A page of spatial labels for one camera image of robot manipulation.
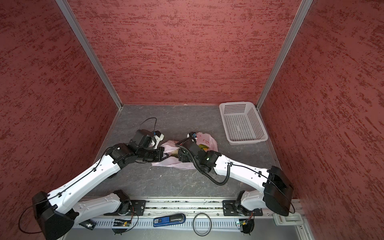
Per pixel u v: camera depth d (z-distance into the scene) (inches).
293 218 27.4
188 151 22.2
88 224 26.3
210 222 27.5
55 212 15.0
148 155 24.1
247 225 28.3
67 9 28.0
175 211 29.2
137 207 29.2
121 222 28.5
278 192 16.0
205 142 32.9
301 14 29.1
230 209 29.0
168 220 26.3
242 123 43.2
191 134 27.8
